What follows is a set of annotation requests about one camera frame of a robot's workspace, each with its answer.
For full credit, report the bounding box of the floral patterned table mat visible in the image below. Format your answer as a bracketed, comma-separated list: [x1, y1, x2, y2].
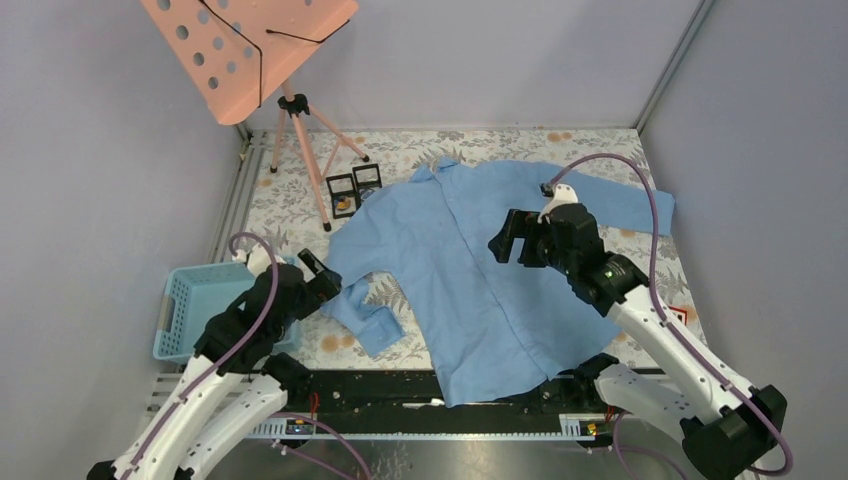
[225, 129, 707, 370]

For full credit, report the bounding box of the pink perforated music stand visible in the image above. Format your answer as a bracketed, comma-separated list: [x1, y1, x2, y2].
[141, 0, 370, 231]

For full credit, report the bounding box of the red white grid block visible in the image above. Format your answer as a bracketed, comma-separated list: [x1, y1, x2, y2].
[670, 306, 688, 325]

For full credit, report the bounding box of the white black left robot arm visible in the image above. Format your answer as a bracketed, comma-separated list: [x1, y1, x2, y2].
[87, 244, 342, 479]

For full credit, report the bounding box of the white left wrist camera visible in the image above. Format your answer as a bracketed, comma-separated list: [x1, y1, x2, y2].
[231, 243, 286, 277]

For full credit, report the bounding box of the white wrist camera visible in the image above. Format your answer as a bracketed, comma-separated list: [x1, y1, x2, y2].
[537, 183, 579, 224]
[231, 243, 286, 277]

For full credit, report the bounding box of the light blue button shirt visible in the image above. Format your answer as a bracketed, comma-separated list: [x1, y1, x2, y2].
[319, 156, 678, 409]

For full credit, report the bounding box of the light blue plastic basket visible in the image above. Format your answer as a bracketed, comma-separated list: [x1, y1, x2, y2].
[152, 256, 303, 365]

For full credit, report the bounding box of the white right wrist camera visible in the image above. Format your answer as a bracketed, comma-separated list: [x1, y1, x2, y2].
[537, 183, 579, 224]

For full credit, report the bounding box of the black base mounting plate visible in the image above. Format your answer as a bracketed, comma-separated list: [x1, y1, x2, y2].
[281, 370, 621, 437]

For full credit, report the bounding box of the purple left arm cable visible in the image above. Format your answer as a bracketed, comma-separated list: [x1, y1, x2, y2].
[129, 231, 372, 480]

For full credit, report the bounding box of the black four-compartment brooch tray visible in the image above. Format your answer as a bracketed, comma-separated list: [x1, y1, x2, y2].
[325, 163, 383, 219]

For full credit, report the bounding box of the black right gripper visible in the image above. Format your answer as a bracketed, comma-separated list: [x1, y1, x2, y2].
[487, 209, 576, 277]

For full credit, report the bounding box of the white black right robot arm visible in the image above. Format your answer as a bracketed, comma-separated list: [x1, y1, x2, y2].
[488, 203, 788, 479]

